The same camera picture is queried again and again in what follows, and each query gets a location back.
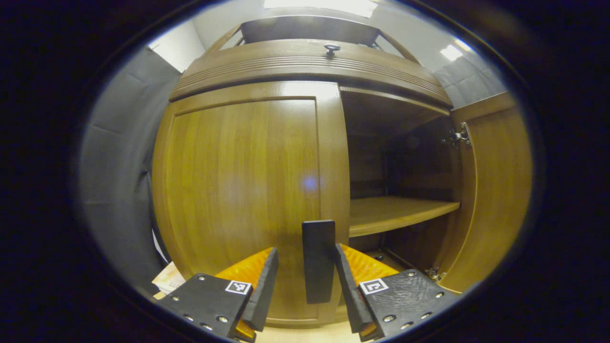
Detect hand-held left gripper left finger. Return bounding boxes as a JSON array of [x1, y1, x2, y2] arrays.
[[157, 247, 279, 343]]

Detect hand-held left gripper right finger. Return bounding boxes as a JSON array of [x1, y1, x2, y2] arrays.
[[335, 243, 460, 342]]

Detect wooden double-door shoe cabinet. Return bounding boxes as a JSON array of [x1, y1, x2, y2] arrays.
[[157, 14, 465, 329]]

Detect wooden shoe cabinet door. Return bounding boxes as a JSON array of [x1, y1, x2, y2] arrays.
[[436, 91, 533, 293], [152, 80, 352, 327]]

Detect stack of white books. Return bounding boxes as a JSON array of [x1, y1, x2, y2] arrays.
[[152, 261, 186, 296]]

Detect black backdrop cloth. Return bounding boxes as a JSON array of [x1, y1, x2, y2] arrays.
[[79, 45, 508, 291]]

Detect wooden drawer with black knob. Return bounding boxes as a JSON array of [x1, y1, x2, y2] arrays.
[[169, 39, 453, 108]]

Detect small ceiling light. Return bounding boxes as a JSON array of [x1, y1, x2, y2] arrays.
[[439, 39, 472, 61]]

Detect large rectangular ceiling light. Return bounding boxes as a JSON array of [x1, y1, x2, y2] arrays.
[[264, 0, 379, 19]]

